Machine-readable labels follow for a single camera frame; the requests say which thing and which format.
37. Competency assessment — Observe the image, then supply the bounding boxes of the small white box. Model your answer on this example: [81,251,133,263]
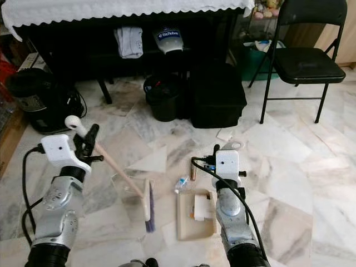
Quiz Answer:
[193,194,211,221]

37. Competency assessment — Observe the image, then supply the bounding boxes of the beige broom with dark bristles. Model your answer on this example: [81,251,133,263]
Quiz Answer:
[65,115,157,234]

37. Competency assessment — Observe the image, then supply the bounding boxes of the white paper scrap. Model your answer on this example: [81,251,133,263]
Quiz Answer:
[216,129,234,142]

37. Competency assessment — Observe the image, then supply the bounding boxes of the small clear plastic bottle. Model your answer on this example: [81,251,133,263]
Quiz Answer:
[174,176,190,194]

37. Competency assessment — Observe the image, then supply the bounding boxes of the black storage box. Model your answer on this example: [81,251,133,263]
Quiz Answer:
[186,62,248,130]

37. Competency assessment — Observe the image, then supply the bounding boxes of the black canister vacuum cleaner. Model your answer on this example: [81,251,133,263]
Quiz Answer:
[6,67,85,135]

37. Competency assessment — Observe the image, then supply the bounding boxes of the round black bin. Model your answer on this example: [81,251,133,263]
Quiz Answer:
[143,74,187,122]

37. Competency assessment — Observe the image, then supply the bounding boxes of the brown wooden plank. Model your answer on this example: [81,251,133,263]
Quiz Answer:
[0,108,29,165]

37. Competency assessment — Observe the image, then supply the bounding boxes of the green plastic bin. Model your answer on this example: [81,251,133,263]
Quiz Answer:
[239,42,279,81]

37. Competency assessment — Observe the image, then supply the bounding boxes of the white hanging cloth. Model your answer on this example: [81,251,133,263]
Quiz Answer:
[114,27,144,59]

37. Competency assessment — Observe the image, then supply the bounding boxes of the red bag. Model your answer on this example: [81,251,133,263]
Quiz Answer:
[0,58,16,96]

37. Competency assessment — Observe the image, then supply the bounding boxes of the white blue printed cap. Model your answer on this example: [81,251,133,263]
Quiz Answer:
[155,27,185,55]

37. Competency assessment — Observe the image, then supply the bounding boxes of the black folding chair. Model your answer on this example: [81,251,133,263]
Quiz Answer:
[248,0,348,124]

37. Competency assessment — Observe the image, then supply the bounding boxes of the white lace tablecloth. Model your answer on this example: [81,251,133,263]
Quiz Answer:
[2,0,255,41]

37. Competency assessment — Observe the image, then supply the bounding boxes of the pink plush toys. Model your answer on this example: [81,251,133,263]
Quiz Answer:
[253,0,281,20]

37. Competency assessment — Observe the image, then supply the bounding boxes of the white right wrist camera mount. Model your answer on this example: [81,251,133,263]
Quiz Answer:
[215,150,242,187]

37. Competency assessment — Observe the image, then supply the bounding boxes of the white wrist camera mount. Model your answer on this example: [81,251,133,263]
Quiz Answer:
[41,134,92,177]
[215,150,242,187]

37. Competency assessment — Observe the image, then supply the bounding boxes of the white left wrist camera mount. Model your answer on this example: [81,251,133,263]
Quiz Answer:
[41,134,92,177]

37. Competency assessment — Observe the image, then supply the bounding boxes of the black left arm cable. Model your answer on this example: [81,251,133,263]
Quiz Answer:
[21,146,51,259]

